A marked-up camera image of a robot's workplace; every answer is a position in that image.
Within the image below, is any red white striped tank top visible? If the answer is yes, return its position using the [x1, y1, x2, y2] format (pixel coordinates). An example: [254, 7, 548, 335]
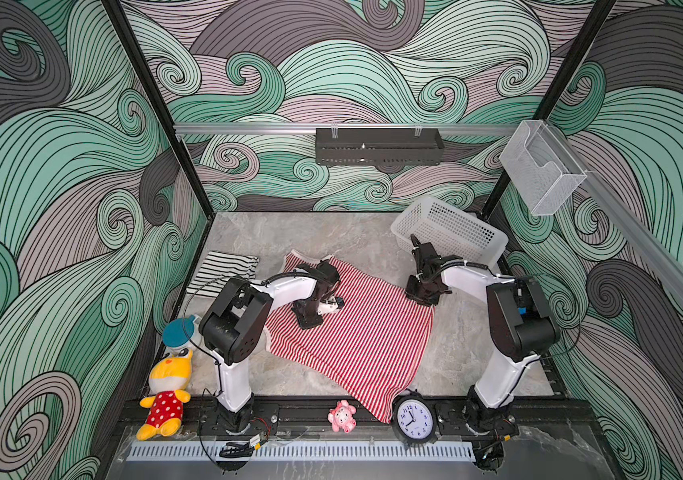
[265, 257, 435, 423]

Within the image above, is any black white striped tank top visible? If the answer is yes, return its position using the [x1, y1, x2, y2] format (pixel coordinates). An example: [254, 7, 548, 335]
[186, 250, 259, 299]

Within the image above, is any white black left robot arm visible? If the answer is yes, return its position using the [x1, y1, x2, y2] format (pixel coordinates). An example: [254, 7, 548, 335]
[198, 260, 343, 432]

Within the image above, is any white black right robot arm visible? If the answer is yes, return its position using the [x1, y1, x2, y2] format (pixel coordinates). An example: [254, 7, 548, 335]
[405, 235, 561, 433]

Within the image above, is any white plastic laundry basket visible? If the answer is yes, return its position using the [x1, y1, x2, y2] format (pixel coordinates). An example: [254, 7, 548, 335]
[391, 196, 509, 267]

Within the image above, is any pink plush toy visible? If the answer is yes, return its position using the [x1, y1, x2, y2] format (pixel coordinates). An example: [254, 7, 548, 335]
[327, 400, 357, 433]

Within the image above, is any teal round lid object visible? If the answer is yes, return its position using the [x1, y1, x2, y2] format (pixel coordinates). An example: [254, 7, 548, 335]
[162, 315, 201, 354]

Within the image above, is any black analog alarm clock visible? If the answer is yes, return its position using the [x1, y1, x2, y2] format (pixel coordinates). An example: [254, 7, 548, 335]
[391, 390, 437, 448]

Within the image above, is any yellow red plush doll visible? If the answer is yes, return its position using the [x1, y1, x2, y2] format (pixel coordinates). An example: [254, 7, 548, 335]
[136, 348, 193, 441]

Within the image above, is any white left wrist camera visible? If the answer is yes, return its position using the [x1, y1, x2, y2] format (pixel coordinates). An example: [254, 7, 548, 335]
[316, 296, 345, 316]

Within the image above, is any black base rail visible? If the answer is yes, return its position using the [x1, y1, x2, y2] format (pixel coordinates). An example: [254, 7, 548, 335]
[118, 394, 595, 442]

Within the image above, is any clear plastic wall bin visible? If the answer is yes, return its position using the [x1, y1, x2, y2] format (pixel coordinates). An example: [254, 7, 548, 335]
[499, 120, 587, 216]

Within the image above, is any black wall shelf tray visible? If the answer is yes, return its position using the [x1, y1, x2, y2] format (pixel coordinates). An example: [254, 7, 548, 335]
[314, 127, 445, 169]

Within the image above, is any white slotted cable duct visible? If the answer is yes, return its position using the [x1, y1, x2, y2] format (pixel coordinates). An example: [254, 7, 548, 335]
[127, 441, 475, 463]

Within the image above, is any black vertical frame post right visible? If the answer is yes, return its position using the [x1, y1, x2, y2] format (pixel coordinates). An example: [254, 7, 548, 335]
[479, 0, 617, 220]

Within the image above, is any black vertical frame post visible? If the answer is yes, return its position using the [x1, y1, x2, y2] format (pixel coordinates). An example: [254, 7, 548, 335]
[479, 0, 617, 220]
[101, 0, 215, 224]

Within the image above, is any black vertical frame post left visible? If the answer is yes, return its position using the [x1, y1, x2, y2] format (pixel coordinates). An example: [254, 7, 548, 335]
[101, 0, 215, 224]

